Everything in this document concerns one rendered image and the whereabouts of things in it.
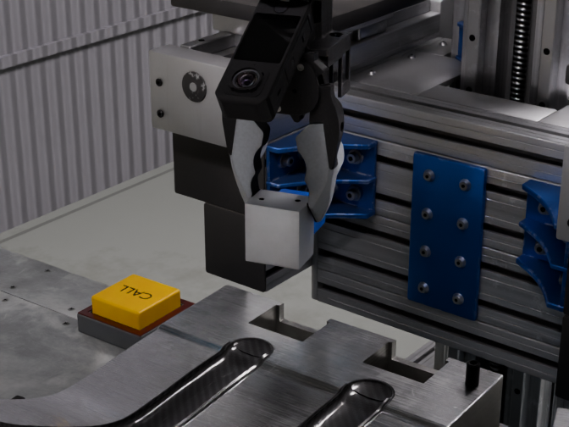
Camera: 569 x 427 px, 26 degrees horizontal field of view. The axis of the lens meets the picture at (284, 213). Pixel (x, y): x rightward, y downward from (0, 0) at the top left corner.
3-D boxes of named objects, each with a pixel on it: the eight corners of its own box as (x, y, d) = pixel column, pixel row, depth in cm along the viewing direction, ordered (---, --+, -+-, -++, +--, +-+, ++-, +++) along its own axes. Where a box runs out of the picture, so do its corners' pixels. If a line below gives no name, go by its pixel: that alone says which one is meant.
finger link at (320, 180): (367, 198, 108) (345, 98, 106) (345, 224, 103) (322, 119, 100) (334, 202, 110) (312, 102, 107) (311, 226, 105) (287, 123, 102)
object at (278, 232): (300, 207, 117) (300, 153, 115) (349, 214, 116) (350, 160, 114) (245, 261, 106) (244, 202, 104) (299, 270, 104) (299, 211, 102)
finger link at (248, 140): (274, 192, 112) (297, 101, 107) (249, 217, 107) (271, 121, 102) (244, 180, 112) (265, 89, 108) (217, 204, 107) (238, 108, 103)
